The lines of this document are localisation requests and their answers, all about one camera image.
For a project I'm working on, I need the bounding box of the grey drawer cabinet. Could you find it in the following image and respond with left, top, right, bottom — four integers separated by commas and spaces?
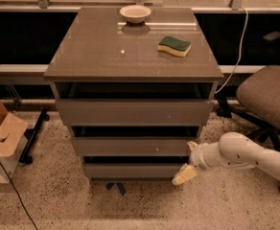
43, 6, 224, 184

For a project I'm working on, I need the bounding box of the white cable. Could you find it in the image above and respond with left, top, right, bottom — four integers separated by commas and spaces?
214, 7, 249, 95

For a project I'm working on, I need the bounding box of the cardboard box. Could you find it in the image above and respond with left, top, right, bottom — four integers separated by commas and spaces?
0, 101, 28, 183

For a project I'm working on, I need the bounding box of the brown office chair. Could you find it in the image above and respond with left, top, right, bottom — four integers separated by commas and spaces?
216, 27, 280, 196

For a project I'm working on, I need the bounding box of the grey drawer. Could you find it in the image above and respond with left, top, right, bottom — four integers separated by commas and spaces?
72, 137, 191, 156
56, 100, 212, 127
82, 164, 182, 179

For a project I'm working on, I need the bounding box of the black floor cable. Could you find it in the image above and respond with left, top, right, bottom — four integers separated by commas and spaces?
0, 141, 38, 230

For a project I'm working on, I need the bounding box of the grey top drawer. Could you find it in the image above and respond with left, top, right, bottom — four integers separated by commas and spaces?
56, 100, 212, 127

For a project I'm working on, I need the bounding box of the white bowl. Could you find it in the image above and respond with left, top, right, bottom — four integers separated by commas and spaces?
120, 5, 152, 24

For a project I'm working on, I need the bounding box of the grey bottom drawer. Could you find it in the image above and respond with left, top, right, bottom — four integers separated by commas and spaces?
82, 164, 182, 179

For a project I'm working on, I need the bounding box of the grey middle drawer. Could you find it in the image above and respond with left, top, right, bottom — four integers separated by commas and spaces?
72, 137, 191, 156

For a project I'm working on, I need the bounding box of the black stand foot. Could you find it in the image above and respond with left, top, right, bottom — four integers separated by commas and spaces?
19, 108, 50, 164

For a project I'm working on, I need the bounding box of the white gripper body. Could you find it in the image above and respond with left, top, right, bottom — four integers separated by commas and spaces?
189, 143, 214, 171

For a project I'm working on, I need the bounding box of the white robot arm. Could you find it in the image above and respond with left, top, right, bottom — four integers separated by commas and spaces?
172, 132, 280, 191

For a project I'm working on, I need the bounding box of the green yellow sponge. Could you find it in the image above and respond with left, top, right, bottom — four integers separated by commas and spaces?
157, 36, 191, 58

